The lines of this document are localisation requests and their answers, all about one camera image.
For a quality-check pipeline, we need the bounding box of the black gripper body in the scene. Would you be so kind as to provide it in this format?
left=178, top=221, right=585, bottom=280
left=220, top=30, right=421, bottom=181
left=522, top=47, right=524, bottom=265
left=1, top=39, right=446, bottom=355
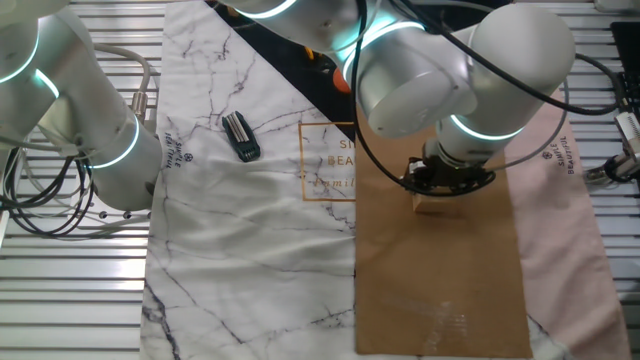
left=402, top=153, right=497, bottom=199

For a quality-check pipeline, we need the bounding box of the large wooden block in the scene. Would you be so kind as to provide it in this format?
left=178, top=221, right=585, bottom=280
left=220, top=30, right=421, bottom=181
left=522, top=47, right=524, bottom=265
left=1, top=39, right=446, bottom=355
left=411, top=193, right=462, bottom=218

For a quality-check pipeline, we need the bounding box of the brown cardboard sheet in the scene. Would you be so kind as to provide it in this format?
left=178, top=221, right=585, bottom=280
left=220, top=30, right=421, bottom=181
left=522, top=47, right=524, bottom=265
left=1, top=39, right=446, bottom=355
left=355, top=89, right=534, bottom=359

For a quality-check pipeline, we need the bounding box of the orange toy basketball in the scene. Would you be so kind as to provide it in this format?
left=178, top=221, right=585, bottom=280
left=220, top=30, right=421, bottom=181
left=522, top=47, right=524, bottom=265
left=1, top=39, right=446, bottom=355
left=333, top=68, right=352, bottom=95

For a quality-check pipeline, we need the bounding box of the marble pattern tablecloth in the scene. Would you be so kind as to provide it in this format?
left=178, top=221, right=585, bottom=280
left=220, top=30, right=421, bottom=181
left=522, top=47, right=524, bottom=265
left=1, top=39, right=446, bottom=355
left=139, top=0, right=634, bottom=360

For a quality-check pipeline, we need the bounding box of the black rectangular device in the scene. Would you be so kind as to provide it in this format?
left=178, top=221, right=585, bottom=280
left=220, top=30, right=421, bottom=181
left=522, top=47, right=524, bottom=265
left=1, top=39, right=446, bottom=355
left=221, top=111, right=262, bottom=163

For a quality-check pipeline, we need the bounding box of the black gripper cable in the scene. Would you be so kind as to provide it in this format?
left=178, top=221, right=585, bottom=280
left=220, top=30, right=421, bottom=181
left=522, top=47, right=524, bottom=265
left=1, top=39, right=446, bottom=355
left=349, top=0, right=624, bottom=197

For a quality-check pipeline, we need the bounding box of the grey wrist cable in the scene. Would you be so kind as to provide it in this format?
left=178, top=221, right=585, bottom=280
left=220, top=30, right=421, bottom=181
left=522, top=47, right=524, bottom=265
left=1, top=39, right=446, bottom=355
left=497, top=79, right=572, bottom=172

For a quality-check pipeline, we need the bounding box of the silver depth camera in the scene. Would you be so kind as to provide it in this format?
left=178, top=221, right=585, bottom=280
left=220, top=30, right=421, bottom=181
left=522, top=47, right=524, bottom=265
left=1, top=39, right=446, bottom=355
left=584, top=111, right=640, bottom=184

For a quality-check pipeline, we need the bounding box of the grey base cable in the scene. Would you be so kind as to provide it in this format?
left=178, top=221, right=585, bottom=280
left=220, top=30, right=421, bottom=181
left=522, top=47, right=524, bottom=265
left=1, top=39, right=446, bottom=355
left=92, top=42, right=154, bottom=124

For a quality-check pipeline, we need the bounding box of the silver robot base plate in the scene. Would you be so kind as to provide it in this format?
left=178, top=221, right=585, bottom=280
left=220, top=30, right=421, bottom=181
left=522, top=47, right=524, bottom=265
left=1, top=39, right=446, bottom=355
left=66, top=189, right=151, bottom=227

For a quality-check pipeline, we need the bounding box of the black looped cable bundle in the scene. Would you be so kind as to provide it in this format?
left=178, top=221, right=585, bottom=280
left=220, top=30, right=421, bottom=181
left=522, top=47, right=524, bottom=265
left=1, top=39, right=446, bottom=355
left=0, top=132, right=112, bottom=240

